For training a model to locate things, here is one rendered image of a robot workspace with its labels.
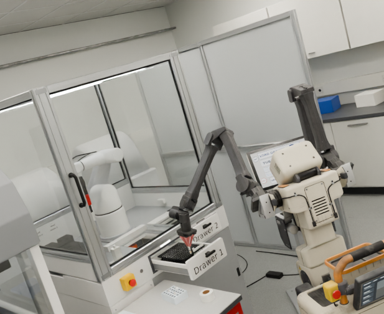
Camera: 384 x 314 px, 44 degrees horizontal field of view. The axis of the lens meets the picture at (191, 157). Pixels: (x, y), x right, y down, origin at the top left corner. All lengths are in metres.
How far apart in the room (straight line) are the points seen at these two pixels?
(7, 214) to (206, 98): 2.82
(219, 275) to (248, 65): 1.82
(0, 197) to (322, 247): 1.46
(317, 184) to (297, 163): 0.13
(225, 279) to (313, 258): 1.00
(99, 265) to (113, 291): 0.17
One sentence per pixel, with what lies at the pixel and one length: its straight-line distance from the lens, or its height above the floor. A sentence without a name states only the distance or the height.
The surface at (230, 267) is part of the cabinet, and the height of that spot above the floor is 0.53.
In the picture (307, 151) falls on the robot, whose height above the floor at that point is 1.35.
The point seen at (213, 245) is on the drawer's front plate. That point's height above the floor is 0.92.
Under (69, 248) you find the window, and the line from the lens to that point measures 2.77.
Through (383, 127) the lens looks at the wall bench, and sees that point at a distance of 5.11.
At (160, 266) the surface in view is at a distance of 2.75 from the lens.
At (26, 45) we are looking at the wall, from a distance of 6.12.
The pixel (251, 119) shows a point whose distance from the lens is 4.24.
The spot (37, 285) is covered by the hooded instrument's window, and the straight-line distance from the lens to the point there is 2.16.
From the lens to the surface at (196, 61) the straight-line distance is 4.49.
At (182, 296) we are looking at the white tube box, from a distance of 2.53.
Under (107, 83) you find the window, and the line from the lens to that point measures 2.68.
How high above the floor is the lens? 1.90
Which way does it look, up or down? 11 degrees down
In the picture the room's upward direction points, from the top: 17 degrees counter-clockwise
